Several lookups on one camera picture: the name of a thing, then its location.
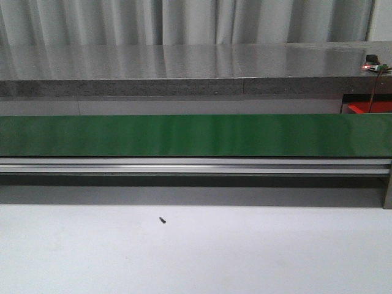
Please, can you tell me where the grey stone counter shelf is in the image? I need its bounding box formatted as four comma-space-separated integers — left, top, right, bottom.
1, 42, 391, 97

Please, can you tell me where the green conveyor belt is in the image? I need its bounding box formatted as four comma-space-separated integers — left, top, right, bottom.
1, 114, 391, 157

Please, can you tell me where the red plastic tray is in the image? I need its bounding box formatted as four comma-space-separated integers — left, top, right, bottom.
348, 101, 392, 114

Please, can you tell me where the small green circuit board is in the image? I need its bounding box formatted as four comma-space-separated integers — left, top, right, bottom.
363, 62, 391, 72

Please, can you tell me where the black sensor module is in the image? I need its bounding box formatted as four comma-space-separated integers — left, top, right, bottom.
366, 54, 379, 64

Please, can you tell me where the grey pleated curtain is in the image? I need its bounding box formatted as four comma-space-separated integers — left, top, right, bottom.
1, 1, 375, 46

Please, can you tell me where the aluminium conveyor frame rail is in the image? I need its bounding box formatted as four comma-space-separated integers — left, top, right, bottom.
1, 157, 391, 209

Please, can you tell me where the red and black wire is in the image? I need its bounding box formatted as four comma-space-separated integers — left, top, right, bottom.
367, 69, 383, 114

